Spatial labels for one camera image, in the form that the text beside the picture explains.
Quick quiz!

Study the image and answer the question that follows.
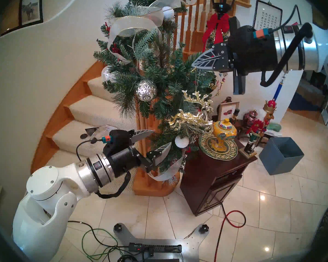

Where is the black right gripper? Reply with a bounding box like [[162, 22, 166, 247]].
[[191, 40, 279, 95]]

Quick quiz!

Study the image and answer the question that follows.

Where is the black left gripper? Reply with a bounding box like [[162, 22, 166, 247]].
[[109, 129, 172, 178]]

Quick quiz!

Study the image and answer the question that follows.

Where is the gold glitter reindeer ornament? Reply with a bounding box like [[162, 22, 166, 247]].
[[168, 69, 214, 129]]

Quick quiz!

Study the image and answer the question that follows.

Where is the small santa hanging ornament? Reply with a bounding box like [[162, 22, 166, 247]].
[[218, 72, 228, 95]]

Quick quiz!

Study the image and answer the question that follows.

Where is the white glitter ball ornament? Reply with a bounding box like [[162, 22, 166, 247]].
[[162, 6, 175, 21], [175, 135, 190, 148]]

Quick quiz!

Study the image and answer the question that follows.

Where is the silver faceted ball ornament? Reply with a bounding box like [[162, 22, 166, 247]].
[[136, 80, 157, 102]]

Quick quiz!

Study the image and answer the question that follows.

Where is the clear plastic bag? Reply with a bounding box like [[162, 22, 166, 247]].
[[85, 124, 118, 138]]

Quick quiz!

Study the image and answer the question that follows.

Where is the red velvet bow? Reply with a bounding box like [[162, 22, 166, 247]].
[[202, 13, 230, 51]]

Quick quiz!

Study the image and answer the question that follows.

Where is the dark red lidded jar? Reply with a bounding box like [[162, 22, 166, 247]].
[[242, 109, 258, 128]]

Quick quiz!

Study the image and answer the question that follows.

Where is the blue vase charm with tassel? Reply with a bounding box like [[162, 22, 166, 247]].
[[272, 72, 288, 101]]

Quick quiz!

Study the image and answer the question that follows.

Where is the ornate decorative plate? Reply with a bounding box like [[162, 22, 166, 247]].
[[198, 132, 239, 161]]

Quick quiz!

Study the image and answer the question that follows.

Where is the yellow porcelain lidded jar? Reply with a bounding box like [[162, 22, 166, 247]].
[[210, 118, 238, 153]]

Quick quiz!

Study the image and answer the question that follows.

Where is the carpeted wooden staircase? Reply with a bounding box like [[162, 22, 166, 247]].
[[30, 61, 153, 195]]

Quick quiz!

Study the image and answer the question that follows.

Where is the tall red nutcracker figurine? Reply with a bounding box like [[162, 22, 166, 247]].
[[239, 99, 277, 159]]

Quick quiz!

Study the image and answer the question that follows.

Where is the green pine garland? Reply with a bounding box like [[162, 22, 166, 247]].
[[93, 0, 219, 184]]

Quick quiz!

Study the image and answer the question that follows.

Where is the dark wooden cabinet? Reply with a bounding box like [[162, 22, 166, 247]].
[[180, 140, 258, 217]]

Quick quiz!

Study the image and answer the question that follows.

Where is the framed calligraphy scroll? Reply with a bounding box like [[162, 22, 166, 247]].
[[253, 0, 283, 30]]

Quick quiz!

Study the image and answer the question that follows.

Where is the black lantern lamp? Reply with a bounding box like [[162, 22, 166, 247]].
[[210, 0, 239, 13]]

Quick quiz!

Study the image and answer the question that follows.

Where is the dark blue rug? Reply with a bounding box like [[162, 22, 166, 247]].
[[288, 92, 320, 112]]

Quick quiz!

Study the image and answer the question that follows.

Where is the black fireplace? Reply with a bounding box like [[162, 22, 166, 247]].
[[310, 72, 327, 87]]

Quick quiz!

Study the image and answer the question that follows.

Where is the grey square bin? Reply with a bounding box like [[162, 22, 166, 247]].
[[259, 137, 304, 176]]

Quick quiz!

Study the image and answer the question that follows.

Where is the black power strip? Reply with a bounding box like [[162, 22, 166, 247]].
[[128, 242, 182, 254]]

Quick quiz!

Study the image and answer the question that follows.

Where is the framed horse picture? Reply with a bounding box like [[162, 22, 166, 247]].
[[19, 0, 43, 26]]

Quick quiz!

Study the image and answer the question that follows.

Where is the brown framed picture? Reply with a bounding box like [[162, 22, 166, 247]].
[[0, 0, 21, 35]]

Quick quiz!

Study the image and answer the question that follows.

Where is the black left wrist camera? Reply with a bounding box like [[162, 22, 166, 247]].
[[102, 129, 136, 155]]

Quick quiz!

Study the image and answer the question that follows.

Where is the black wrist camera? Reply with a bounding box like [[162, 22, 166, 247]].
[[102, 129, 136, 155], [228, 17, 271, 46]]

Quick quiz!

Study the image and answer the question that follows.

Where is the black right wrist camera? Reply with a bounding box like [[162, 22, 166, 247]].
[[228, 17, 271, 46]]

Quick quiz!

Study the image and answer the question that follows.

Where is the small tabletop picture frame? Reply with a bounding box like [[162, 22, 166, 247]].
[[217, 101, 240, 122]]

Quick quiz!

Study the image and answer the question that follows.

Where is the black sleeved wrist cable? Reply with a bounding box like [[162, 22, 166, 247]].
[[260, 22, 314, 88], [94, 171, 131, 199]]

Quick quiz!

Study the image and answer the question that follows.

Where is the thin black camera cable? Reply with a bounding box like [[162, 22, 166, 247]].
[[269, 5, 301, 34], [76, 138, 103, 161]]

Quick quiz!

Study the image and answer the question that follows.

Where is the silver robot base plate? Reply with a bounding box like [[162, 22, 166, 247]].
[[113, 223, 209, 262]]

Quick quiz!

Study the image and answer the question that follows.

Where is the black floor cable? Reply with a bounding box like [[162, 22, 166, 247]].
[[67, 221, 130, 249]]

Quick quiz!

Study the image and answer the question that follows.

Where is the red floor cable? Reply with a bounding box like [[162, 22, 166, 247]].
[[214, 210, 246, 262]]

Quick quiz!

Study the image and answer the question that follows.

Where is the green floor cable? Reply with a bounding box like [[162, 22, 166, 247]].
[[81, 228, 126, 260]]

